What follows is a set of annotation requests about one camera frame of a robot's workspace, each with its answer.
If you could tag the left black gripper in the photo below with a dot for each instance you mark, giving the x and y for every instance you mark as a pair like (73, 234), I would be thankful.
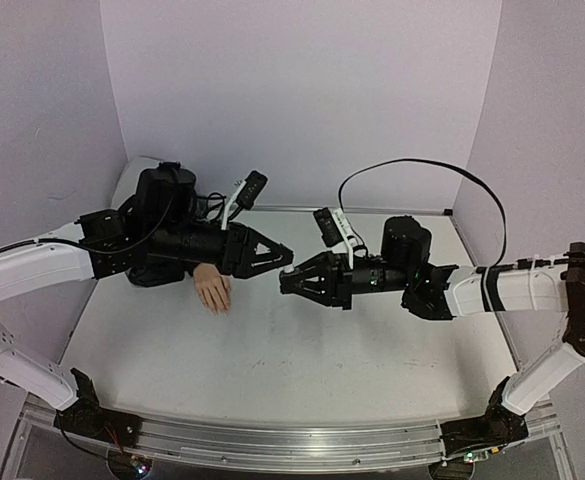
(242, 254)

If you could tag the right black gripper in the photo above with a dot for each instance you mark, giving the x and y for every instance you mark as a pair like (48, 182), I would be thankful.
(343, 281)

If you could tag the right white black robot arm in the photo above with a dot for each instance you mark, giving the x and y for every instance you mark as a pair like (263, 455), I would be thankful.
(443, 293)

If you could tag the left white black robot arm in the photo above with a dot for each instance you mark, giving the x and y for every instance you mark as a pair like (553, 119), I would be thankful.
(157, 221)

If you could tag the mannequin hand with long nails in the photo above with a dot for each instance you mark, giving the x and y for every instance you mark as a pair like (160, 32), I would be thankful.
(213, 288)

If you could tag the black jacket sleeve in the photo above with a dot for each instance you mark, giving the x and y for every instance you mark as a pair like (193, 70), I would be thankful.
(159, 271)

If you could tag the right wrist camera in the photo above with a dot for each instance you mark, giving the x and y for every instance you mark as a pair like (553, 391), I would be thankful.
(337, 233)

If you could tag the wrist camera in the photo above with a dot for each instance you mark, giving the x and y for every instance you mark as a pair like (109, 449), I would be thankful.
(244, 197)
(337, 233)

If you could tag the aluminium back rail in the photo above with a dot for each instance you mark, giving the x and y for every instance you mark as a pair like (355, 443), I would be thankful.
(357, 210)

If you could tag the aluminium rail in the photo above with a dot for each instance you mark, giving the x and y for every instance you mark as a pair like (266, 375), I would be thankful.
(357, 210)
(142, 445)

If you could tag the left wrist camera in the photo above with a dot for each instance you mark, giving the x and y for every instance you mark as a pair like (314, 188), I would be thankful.
(244, 197)

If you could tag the aluminium front rail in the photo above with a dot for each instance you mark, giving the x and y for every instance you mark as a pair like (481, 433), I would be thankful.
(142, 445)

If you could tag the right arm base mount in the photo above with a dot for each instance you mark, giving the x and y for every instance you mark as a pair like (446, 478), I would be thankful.
(497, 427)

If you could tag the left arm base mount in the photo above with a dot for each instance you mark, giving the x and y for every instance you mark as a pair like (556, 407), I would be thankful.
(87, 418)

